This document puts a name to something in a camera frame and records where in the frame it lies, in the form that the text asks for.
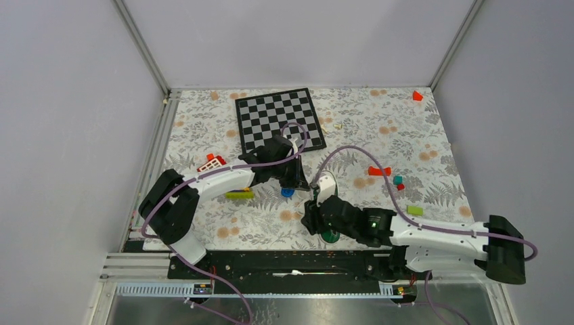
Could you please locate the green canvas sneaker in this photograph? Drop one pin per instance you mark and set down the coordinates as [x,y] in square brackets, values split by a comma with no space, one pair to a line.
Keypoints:
[322,220]

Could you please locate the blue plastic cap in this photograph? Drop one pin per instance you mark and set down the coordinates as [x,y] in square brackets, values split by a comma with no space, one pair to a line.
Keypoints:
[287,192]

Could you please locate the red toy brick window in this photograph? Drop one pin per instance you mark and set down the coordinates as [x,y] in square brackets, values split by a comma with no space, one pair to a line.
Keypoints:
[213,162]

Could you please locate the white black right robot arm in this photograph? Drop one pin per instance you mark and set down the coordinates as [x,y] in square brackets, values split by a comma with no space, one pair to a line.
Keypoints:
[495,247]

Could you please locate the lime green block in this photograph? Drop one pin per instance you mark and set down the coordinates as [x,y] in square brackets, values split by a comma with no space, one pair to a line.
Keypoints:
[414,210]

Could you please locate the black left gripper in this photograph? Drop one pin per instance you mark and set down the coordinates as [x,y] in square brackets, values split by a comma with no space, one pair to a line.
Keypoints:
[298,180]

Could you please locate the black grey chessboard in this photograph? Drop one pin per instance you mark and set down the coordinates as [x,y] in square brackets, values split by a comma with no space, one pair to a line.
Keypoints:
[291,113]

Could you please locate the teal cube block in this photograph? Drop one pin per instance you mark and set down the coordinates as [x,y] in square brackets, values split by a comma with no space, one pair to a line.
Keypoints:
[397,180]

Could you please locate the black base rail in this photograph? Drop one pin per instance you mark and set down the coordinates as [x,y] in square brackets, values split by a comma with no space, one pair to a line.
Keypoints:
[300,272]

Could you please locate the red wedge block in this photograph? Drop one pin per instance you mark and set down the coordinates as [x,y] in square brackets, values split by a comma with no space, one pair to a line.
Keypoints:
[416,96]

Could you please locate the stacked colourful toy bricks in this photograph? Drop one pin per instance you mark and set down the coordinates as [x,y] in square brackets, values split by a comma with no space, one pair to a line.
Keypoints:
[240,194]

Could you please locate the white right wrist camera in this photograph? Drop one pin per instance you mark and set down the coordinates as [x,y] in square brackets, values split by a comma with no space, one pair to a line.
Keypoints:
[327,188]

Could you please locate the floral table mat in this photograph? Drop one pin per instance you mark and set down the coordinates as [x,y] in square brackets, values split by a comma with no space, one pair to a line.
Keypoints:
[379,125]

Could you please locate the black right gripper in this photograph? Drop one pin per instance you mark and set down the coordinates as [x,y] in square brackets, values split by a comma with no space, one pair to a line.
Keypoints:
[312,218]

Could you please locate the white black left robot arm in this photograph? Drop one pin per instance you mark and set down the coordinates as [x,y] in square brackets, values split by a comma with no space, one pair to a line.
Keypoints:
[169,207]

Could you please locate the red arch block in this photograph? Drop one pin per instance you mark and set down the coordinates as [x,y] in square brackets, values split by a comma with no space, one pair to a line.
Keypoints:
[374,171]

